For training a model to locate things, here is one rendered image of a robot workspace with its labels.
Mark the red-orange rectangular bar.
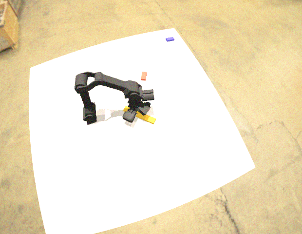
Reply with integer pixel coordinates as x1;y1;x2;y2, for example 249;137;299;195
141;72;147;80

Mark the yellow bar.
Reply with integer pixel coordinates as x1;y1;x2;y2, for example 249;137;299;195
123;106;156;124

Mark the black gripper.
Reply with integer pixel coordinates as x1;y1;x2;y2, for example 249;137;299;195
122;100;141;123

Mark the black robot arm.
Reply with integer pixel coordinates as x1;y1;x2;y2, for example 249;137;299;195
75;72;154;125

